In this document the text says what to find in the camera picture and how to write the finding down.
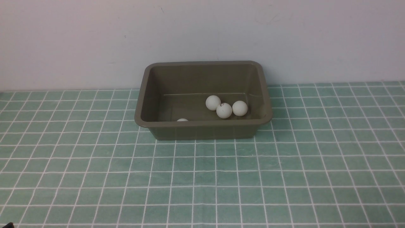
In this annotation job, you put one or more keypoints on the white ball with dark mark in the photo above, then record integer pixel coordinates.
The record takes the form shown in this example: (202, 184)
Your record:
(239, 108)

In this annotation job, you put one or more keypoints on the olive plastic storage bin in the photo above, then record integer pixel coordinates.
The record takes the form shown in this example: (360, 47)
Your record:
(174, 90)

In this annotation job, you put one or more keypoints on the green checkered tablecloth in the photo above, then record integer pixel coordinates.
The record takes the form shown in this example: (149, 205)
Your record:
(332, 157)

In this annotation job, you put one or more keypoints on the white ball with logo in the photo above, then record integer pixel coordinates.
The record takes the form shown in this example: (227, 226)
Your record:
(224, 110)

